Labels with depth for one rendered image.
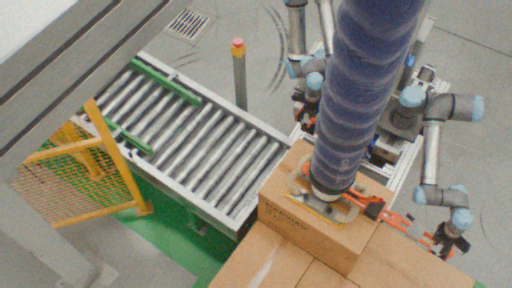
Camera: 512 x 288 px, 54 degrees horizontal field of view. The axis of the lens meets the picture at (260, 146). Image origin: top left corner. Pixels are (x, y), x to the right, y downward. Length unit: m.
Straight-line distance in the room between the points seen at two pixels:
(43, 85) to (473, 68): 4.31
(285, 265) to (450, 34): 2.73
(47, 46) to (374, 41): 1.17
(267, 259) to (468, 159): 1.86
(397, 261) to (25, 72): 2.72
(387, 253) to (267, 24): 2.41
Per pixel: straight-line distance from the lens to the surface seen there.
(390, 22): 1.42
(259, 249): 2.92
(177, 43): 4.47
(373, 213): 2.46
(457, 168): 4.01
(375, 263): 2.97
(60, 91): 0.45
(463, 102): 2.26
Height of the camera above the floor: 3.32
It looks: 61 degrees down
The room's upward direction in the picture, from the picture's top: straight up
